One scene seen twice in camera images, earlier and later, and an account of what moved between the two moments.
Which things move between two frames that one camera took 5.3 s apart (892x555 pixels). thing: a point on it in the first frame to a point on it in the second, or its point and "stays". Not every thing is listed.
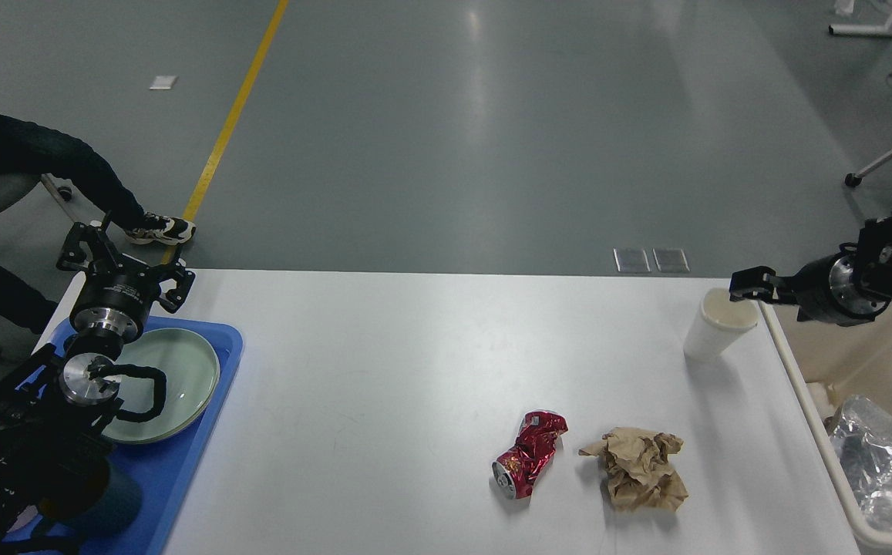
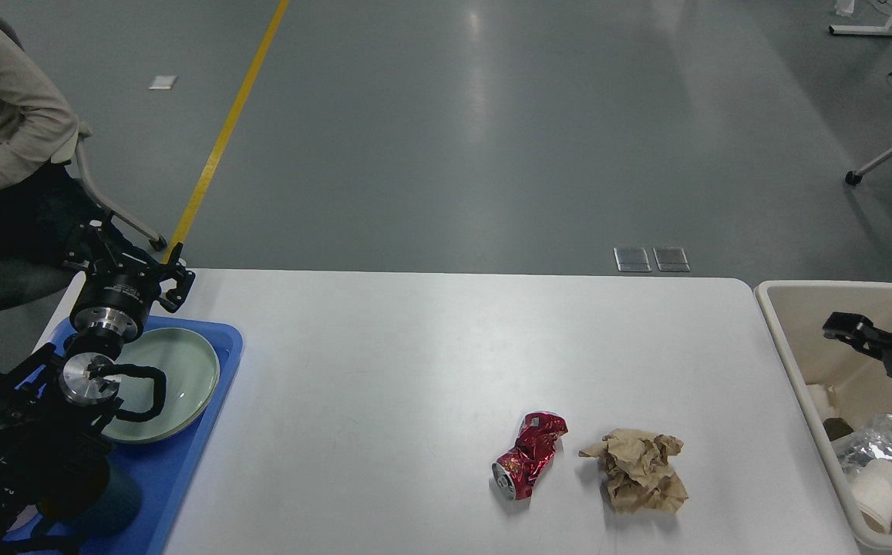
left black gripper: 115,295 stays
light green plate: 192,368 stays
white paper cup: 719,325 to 877,486
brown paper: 638,469 stays
